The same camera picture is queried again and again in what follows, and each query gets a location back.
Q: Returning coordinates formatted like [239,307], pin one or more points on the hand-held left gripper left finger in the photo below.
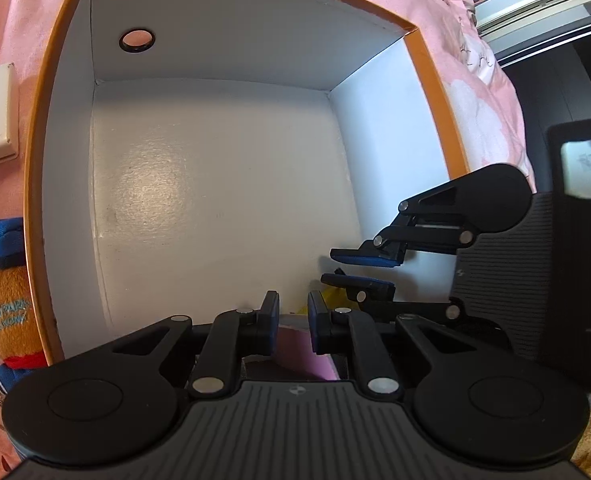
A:
[270,320]

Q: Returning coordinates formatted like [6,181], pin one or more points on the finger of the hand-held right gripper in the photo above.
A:
[370,287]
[370,259]

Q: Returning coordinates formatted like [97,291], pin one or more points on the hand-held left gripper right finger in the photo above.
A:
[315,320]

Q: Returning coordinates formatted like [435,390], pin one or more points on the small yellow item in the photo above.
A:
[338,301]

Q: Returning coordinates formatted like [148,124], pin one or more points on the pink fabric pouch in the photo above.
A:
[298,347]

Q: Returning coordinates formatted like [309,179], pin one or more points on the orange cardboard box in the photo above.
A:
[215,170]

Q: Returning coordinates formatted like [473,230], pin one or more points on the pink printed blanket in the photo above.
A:
[480,105]

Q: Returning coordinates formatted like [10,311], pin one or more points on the orange plush toy blue hat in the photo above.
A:
[0,310]

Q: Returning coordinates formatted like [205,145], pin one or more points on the white sliding door frame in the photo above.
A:
[540,5]

